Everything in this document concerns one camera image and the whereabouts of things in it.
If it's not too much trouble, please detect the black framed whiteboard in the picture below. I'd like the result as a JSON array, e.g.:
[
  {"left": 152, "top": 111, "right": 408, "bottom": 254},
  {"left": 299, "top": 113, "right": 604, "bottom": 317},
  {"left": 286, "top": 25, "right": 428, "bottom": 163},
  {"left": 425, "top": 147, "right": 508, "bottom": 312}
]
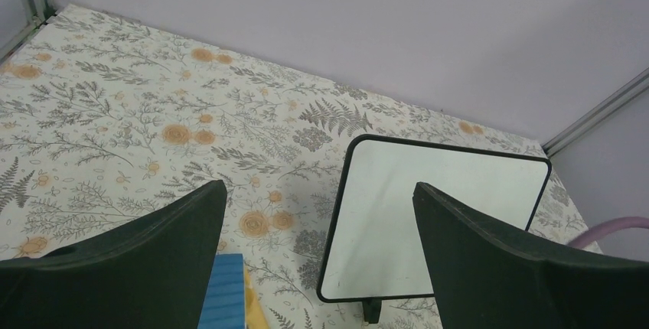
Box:
[{"left": 316, "top": 134, "right": 552, "bottom": 303}]

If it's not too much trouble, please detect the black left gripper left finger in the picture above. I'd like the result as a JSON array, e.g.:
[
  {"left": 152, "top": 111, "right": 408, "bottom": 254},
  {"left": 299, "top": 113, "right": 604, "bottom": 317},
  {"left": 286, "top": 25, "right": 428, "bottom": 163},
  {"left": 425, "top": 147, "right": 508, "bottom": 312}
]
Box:
[{"left": 1, "top": 181, "right": 227, "bottom": 328}]

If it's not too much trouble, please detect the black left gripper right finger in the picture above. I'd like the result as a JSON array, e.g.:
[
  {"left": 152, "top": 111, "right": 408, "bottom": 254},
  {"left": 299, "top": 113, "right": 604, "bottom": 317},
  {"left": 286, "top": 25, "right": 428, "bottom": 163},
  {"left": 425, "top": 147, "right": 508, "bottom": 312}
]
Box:
[{"left": 413, "top": 182, "right": 648, "bottom": 328}]

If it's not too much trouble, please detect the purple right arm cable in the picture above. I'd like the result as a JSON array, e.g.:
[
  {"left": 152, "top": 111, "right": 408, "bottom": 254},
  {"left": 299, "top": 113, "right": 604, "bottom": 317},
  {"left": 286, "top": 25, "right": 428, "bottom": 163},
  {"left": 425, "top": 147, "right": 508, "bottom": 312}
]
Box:
[{"left": 566, "top": 217, "right": 649, "bottom": 251}]

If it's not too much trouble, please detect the black whiteboard stand foot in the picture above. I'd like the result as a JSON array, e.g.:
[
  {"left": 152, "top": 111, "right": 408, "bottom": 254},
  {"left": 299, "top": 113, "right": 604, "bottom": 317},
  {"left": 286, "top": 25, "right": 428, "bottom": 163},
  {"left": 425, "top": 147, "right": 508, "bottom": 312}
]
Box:
[{"left": 361, "top": 298, "right": 382, "bottom": 324}]

